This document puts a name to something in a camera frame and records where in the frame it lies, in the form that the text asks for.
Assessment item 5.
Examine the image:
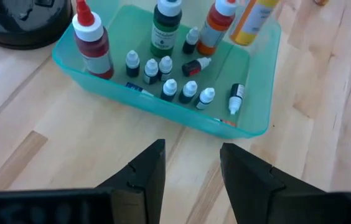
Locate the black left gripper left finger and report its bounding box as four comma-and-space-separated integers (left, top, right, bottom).
0, 139, 166, 224

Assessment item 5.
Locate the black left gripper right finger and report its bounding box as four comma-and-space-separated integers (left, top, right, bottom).
220, 142, 351, 224

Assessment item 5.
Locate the large red food colouring bottle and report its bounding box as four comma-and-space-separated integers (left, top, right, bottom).
72, 0, 115, 80

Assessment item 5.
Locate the large green food colouring bottle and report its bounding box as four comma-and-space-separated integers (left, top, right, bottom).
149, 0, 183, 58

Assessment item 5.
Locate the large orange food colouring bottle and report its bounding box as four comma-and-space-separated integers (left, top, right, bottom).
196, 0, 238, 57

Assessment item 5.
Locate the large yellow food colouring bottle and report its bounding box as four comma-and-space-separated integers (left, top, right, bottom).
228, 0, 281, 47

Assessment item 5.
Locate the teal translucent plastic bin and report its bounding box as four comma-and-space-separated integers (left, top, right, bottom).
52, 4, 282, 140

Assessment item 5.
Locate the black round lamp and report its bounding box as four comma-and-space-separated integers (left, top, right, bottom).
0, 0, 74, 50

